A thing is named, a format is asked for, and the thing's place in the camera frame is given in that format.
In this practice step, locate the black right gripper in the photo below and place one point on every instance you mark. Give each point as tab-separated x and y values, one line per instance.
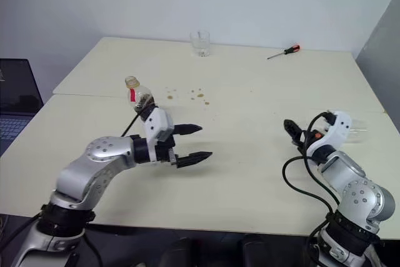
316	135

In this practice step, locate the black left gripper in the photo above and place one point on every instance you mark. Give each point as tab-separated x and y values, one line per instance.
163	153

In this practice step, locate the clear wine glass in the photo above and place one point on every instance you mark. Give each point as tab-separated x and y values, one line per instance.
359	132

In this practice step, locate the small plastic bottle red tape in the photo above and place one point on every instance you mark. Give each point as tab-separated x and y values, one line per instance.
140	95

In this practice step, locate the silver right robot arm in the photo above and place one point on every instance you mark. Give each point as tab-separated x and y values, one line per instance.
362	198

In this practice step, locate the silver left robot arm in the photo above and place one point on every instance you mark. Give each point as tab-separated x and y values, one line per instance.
100	154

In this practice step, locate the clear glass tumbler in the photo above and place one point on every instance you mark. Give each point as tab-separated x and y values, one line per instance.
200	43

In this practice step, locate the dark grey laptop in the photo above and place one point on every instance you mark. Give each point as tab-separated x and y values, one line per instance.
18	92

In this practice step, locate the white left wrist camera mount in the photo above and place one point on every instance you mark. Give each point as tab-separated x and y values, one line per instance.
159	123

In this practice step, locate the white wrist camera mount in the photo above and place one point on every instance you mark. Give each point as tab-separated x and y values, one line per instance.
159	123
340	126

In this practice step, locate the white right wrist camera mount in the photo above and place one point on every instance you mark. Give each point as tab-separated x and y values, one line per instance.
340	126

